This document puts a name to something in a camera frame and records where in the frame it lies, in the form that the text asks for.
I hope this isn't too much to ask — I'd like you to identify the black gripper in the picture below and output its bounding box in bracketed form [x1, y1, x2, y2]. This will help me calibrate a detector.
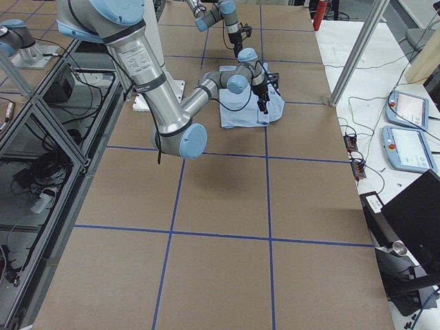
[228, 30, 243, 57]
[252, 82, 270, 113]

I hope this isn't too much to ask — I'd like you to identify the light blue t-shirt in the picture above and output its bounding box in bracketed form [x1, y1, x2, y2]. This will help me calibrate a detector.
[219, 78, 285, 129]

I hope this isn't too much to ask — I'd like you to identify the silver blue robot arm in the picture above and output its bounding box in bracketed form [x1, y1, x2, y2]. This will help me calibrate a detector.
[56, 0, 270, 159]
[186, 0, 252, 56]

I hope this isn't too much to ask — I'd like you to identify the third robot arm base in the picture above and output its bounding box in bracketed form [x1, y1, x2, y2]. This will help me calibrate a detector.
[1, 19, 59, 69]

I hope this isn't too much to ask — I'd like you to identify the red cylinder bottle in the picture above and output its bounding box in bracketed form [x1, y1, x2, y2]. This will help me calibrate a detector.
[313, 0, 328, 32]

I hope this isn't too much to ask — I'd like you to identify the black orange connector module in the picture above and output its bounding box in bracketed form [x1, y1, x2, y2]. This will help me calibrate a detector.
[343, 135, 358, 152]
[350, 159, 366, 181]

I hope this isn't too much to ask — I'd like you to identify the far blue teach pendant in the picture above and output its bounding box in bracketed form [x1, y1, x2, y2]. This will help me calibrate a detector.
[386, 90, 429, 131]

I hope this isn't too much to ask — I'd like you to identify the blue teach pendant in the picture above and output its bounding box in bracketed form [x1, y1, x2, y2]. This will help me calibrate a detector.
[382, 125, 437, 173]
[386, 90, 429, 131]

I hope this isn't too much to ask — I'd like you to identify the near blue teach pendant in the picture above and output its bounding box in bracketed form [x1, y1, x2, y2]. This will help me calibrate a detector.
[382, 125, 437, 173]

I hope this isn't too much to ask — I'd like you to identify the black label box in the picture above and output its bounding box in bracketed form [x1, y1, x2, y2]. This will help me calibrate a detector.
[359, 192, 399, 248]

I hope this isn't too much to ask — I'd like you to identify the black power adapter box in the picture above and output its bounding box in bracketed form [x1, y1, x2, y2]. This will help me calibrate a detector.
[43, 68, 75, 104]

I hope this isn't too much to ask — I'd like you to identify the black monitor on stand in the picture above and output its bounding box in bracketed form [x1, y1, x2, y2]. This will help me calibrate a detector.
[376, 170, 439, 316]

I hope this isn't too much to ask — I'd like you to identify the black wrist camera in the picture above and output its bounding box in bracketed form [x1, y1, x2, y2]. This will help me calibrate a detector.
[266, 73, 279, 89]
[239, 22, 252, 39]

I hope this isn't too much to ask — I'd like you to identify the aluminium frame post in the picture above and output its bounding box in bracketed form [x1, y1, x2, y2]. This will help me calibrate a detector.
[329, 0, 390, 107]

